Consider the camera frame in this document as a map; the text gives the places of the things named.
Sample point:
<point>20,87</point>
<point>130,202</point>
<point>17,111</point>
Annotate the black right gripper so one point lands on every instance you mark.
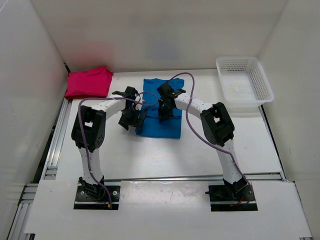
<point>163,116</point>

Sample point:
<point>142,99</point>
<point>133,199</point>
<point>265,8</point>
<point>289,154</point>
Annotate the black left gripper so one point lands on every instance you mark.
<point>136,122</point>

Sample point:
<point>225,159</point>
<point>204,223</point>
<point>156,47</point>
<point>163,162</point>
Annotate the blue t-shirt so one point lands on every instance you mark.
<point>152,127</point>

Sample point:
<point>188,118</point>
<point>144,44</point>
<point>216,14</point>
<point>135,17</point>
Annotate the pink t-shirt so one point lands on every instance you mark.
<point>93,83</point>

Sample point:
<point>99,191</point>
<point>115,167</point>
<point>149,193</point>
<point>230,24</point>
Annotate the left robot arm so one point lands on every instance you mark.
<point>89,130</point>

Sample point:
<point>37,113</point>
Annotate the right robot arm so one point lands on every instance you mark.
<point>218,130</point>

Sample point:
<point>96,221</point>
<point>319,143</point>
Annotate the white plastic laundry basket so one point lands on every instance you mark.
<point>243,81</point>

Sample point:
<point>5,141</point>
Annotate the white front cover board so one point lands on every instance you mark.
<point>177,210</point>

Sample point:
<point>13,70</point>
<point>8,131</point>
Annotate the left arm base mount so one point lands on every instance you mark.
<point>88,200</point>

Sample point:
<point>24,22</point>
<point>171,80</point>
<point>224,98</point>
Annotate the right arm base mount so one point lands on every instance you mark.
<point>223,201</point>

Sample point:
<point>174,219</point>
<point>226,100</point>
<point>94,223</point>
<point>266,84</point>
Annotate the aluminium front rail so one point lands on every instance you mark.
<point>162,178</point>

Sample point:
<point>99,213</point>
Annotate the aluminium rail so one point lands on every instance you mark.
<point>51,157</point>
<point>162,178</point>

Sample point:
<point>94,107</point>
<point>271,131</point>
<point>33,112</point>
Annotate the aluminium left side rail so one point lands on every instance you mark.
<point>51,157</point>

